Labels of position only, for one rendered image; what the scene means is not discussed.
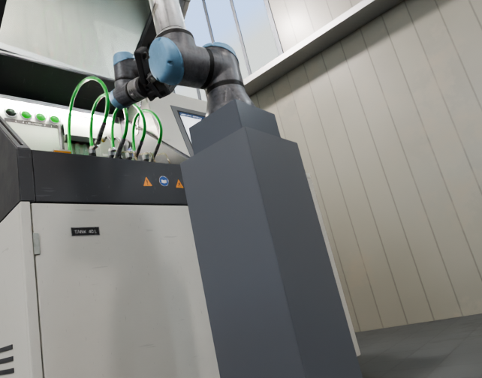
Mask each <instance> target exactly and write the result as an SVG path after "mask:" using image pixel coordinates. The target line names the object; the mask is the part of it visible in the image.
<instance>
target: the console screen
mask: <svg viewBox="0 0 482 378"><path fill-rule="evenodd" d="M170 107H171V109H172V111H173V114H174V117H175V119H176V122H177V124H178V127H179V130H180V132H181V134H182V138H183V139H184V142H185V145H186V147H187V149H188V153H189V154H190V157H192V156H193V155H194V152H193V148H192V144H191V137H190V133H189V128H190V127H191V126H192V125H195V124H196V123H198V122H199V121H200V120H202V119H204V118H205V115H206V113H205V112H199V111H195V110H192V109H186V108H182V107H178V106H172V105H170Z"/></svg>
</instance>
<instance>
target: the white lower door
mask: <svg viewBox="0 0 482 378"><path fill-rule="evenodd" d="M30 210H31V220H32V241H33V251H34V261H35V280H36V290H37V300H38V320H39V330H40V340H41V360H42V370H43V378H220V374H219V370H218V362H217V358H216V354H215V347H214V343H213V339H212V331H211V327H210V322H209V315H208V310H207V306H206V299H205V295H204V291H203V283H202V279H201V275H200V267H199V263H198V258H197V251H196V247H195V243H194V235H193V231H192V227H191V219H190V215H189V210H188V206H185V205H99V204H54V203H32V204H31V205H30Z"/></svg>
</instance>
